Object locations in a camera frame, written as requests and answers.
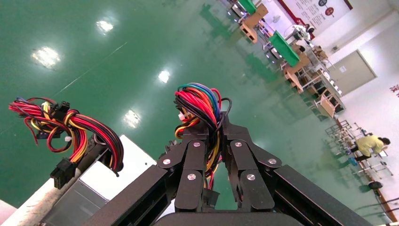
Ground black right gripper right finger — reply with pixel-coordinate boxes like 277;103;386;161
222;114;372;226

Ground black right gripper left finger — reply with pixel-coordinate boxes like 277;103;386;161
82;120;210;226

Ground power supply multicoloured wire bundle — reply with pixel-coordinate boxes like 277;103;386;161
173;82;233;208

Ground seated person yellow coat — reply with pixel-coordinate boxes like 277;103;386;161
351;135;391;163

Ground large green board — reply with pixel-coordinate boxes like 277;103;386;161
268;30;301;68

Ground grey door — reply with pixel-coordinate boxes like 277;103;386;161
327;49;378;97

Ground white robot black head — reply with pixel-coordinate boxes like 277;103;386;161
291;24;315;43

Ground small green board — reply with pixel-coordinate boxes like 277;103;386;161
238;0;258;15

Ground red framed notice board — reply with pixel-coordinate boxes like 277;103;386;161
277;0;354;20

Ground grey power supply red wires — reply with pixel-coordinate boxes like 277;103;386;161
8;97;158;226

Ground metal desk frame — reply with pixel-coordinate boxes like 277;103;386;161
324;120;394;178

